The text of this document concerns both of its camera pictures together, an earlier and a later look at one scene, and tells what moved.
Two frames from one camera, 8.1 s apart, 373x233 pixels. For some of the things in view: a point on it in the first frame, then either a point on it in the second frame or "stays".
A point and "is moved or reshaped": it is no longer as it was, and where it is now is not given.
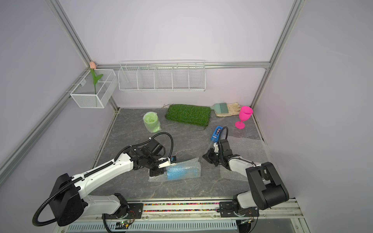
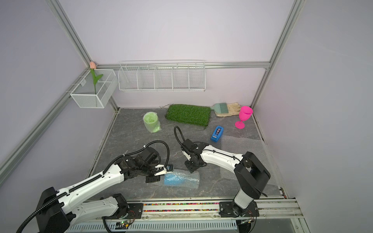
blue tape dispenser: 214,135 stays
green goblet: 151,122 stays
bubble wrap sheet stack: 252,150 stays
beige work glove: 234,109 stays
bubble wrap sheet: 184,170 is moved or reshaped
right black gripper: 207,156 → 188,167
